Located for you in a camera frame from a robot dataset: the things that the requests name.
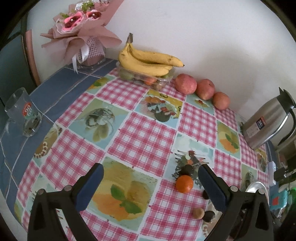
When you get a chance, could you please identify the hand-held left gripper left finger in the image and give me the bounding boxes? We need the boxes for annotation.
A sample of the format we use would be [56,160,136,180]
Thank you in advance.
[27,163,104,241]

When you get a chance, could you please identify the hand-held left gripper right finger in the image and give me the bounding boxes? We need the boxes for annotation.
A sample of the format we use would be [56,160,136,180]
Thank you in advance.
[198,164,274,241]

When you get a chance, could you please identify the dark round fruit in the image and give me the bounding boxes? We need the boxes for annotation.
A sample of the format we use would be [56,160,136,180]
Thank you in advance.
[181,164,194,176]
[203,210,216,223]

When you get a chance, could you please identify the round metal plate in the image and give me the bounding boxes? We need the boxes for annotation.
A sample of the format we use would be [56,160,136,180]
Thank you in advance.
[245,181,270,197]

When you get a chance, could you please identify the white power strip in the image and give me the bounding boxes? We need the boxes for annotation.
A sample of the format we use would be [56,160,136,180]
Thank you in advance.
[268,161,277,186]

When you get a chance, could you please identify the teal box red label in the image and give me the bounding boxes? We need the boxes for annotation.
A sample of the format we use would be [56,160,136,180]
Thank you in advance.
[271,191,289,210]

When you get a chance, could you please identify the black power adapter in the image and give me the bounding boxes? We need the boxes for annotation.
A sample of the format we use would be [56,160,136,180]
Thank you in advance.
[275,167,288,180]

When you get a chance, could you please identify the checked fruit print tablecloth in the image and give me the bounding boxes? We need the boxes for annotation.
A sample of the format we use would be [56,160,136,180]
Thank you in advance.
[14,67,275,241]

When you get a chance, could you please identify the stainless steel thermos jug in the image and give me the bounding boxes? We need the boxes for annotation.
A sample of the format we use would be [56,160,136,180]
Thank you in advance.
[242,87,296,150]

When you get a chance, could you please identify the small red apple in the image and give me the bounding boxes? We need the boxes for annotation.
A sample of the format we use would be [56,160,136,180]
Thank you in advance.
[213,92,230,110]

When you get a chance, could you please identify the clear glass mug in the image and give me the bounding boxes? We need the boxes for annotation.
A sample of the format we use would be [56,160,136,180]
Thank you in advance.
[5,87,42,137]

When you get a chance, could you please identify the large red apple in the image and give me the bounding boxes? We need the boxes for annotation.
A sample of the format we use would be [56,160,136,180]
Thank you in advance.
[174,74,197,95]

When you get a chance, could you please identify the clear plastic fruit container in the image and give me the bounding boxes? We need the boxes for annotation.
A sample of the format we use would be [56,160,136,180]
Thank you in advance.
[116,63,174,91]

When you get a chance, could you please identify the yellow banana bunch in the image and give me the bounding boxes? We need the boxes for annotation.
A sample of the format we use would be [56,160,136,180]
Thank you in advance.
[118,33,185,77]

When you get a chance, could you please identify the pink wrapped flower bouquet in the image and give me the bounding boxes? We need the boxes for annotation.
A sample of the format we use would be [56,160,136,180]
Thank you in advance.
[40,0,123,74]

